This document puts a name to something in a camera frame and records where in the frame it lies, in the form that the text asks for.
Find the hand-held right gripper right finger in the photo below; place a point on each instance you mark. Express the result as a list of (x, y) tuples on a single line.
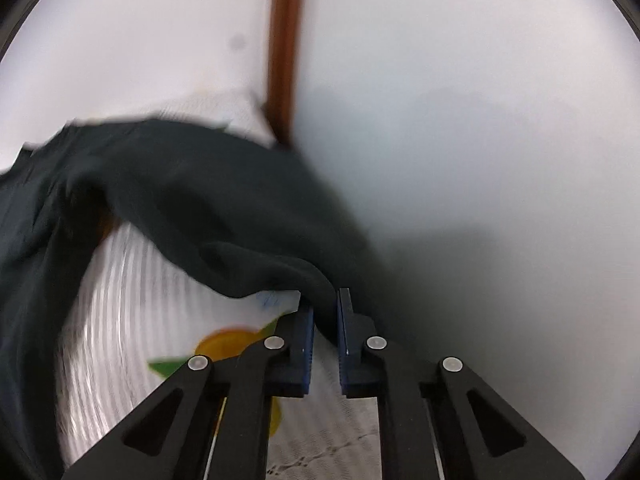
[(344, 340)]

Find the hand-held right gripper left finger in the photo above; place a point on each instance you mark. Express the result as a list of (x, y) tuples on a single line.
[(303, 345)]

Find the black garment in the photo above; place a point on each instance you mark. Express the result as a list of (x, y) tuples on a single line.
[(200, 200)]

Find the white fruit print tablecloth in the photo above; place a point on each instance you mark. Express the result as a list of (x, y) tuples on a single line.
[(145, 310)]

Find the brown wooden door frame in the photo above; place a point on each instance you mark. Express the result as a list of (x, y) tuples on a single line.
[(284, 50)]

